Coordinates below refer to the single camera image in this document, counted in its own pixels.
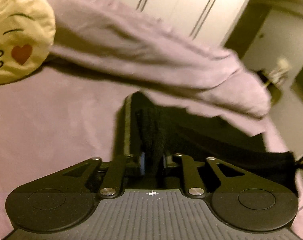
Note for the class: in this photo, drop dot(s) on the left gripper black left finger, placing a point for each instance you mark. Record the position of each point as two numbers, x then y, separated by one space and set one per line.
124 172

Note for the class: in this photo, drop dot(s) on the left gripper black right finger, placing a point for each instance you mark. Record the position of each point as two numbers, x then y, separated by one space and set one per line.
182 174

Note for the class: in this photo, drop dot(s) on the black knit garment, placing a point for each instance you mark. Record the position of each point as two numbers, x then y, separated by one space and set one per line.
156 132

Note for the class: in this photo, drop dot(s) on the dark wooden nightstand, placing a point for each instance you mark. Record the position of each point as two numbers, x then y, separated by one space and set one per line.
275 92

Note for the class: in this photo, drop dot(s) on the pink folded duvet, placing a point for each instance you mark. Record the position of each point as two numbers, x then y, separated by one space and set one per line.
109 37

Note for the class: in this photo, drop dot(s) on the dried flower bouquet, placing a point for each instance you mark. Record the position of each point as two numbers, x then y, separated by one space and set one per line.
279 74

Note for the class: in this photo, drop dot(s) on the yellow kiss emoji pillow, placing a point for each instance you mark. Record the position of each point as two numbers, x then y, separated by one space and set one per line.
27 31

